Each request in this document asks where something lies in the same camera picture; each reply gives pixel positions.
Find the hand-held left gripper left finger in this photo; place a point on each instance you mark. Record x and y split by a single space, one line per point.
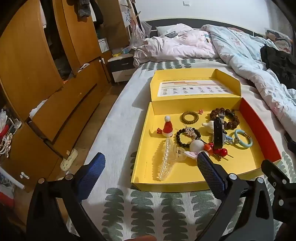
93 170

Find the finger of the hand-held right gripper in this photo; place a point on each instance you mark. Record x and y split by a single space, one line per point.
279 180

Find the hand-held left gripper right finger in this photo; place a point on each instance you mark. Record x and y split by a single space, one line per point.
211 173

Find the red berries hairpin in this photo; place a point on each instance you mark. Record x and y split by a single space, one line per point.
217 152

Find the yellow cardboard box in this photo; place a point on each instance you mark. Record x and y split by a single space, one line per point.
185 176

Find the white rabbit plush hair clip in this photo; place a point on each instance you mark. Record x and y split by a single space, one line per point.
196 146

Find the blue plastic hair clip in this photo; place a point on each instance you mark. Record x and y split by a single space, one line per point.
229 138

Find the light blue bangle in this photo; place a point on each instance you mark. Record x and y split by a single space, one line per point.
245 144

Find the white duck hair clip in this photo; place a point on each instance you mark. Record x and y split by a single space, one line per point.
209 127

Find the clear pearl hair claw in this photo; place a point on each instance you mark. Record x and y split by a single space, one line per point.
165 157

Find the red santa hat hair clip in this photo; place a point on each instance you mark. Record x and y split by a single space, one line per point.
167 128

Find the person's left hand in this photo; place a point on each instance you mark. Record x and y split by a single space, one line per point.
143 238

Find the cream clog slipper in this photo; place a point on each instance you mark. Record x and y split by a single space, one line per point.
69 160

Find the green leaf print bedsheet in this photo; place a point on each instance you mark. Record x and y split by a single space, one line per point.
120 129

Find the white rod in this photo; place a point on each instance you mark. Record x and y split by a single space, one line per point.
11 178

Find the white cloth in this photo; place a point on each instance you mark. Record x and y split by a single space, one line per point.
38 109

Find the pile of trinkets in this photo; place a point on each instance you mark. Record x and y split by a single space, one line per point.
8 136

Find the red plastic bag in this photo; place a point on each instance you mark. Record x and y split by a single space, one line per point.
5 198

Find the dark and white nightstand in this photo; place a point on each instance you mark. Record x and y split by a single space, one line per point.
121 69

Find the wooden wardrobe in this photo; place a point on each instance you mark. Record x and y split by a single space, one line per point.
27 76

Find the black clothing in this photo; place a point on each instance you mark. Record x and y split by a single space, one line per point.
279 62

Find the light blue printed quilt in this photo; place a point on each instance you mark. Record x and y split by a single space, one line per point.
242 55

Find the white paper bag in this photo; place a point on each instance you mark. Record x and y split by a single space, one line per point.
103 45

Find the pink quilt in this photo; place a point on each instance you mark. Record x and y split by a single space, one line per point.
175 47

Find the clear plastic bag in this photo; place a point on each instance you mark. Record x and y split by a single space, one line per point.
137 37

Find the printed pillow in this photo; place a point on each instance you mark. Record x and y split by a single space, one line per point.
278 39

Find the dark flat device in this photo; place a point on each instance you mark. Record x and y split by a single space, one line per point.
172 35

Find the dark grey headboard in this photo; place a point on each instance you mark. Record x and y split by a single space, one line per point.
208 22

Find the white pillow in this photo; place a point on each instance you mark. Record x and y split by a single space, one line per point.
166 29

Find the black hanging garment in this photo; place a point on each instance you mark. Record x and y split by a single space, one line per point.
97 12

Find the wooden easel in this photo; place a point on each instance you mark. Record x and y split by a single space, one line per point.
134 16

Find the grey hanging garment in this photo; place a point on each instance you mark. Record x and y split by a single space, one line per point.
83 8

